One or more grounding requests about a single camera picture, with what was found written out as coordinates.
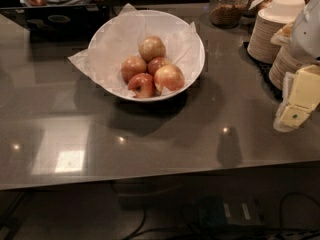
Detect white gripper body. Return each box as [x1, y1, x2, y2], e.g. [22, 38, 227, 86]
[290, 0, 320, 64]

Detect small middle apple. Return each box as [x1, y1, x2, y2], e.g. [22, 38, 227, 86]
[147, 57, 170, 75]

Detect front red apple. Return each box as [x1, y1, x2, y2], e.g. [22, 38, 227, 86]
[128, 73, 155, 98]

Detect black tray mat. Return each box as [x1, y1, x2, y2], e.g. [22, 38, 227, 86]
[246, 52, 283, 102]

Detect paper plate stack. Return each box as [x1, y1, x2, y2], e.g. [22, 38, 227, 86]
[269, 45, 302, 90]
[247, 8, 285, 64]

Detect back paper plate stack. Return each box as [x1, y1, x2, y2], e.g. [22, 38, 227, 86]
[247, 8, 285, 64]

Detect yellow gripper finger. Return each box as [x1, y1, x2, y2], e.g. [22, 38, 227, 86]
[271, 22, 293, 46]
[278, 65, 320, 129]

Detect white foam bowl stack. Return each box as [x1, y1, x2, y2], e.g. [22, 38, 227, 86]
[260, 0, 305, 24]

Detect black laptop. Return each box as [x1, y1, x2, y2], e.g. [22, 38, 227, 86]
[0, 3, 109, 41]

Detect white paper liner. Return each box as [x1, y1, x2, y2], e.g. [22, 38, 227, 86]
[67, 3, 202, 99]

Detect front paper plate stack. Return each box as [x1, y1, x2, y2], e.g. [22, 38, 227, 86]
[269, 45, 302, 90]

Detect black cable on floor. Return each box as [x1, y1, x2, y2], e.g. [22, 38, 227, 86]
[119, 192, 320, 240]

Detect black power box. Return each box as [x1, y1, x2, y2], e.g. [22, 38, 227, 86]
[197, 196, 264, 229]

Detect glass jar with nuts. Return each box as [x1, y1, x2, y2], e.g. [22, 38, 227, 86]
[209, 0, 248, 28]

